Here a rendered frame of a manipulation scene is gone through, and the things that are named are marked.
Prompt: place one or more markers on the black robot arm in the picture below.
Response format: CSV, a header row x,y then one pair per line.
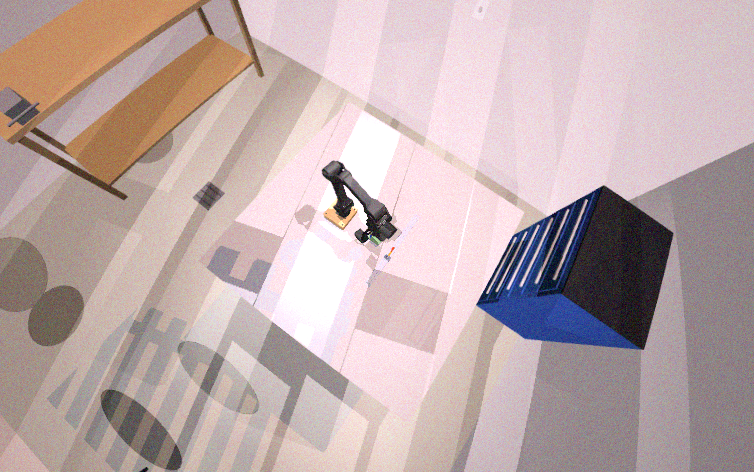
x,y
376,211

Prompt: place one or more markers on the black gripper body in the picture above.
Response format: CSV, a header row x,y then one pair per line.
x,y
362,236

